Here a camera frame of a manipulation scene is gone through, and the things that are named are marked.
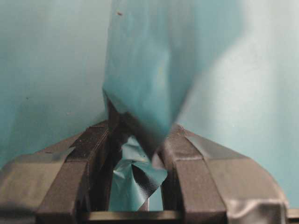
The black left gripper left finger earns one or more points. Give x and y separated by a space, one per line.
55 185

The silver zip bag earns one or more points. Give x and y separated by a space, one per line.
156 51

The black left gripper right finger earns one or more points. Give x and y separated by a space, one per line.
212 184

